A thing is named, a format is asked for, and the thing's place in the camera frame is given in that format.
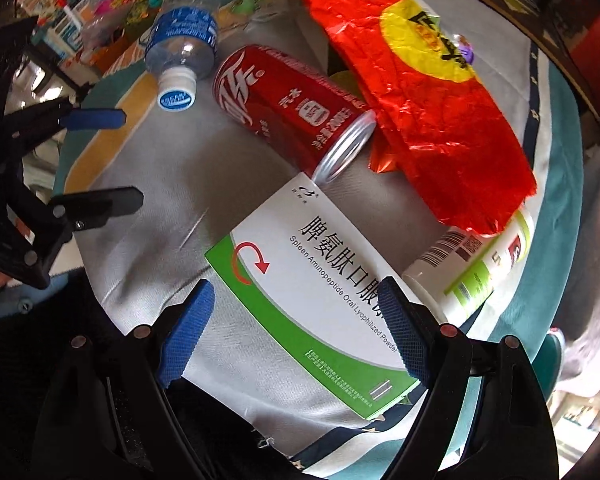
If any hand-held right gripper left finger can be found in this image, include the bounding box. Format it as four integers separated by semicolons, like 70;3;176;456
30;279;241;480

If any grey plastic bag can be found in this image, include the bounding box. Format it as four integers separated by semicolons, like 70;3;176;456
555;170;600;386

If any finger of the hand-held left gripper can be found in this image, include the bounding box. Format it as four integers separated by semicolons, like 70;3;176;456
32;186;145;241
2;97;127;153

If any red foil snack bag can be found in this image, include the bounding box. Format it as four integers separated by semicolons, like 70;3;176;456
292;0;538;237

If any clear plastic water bottle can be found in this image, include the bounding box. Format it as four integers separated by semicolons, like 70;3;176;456
144;0;221;112

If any white green medicine box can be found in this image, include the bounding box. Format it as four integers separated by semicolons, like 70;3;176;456
204;172;433;421

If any white bottle green label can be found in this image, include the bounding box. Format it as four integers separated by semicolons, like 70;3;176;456
401;207;536;326

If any red soda can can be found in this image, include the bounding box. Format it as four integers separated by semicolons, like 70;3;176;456
212;45;378;183

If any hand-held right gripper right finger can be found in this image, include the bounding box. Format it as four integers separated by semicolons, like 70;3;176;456
377;276;563;480

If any red box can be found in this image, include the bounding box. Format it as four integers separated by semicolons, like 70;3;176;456
570;12;600;86

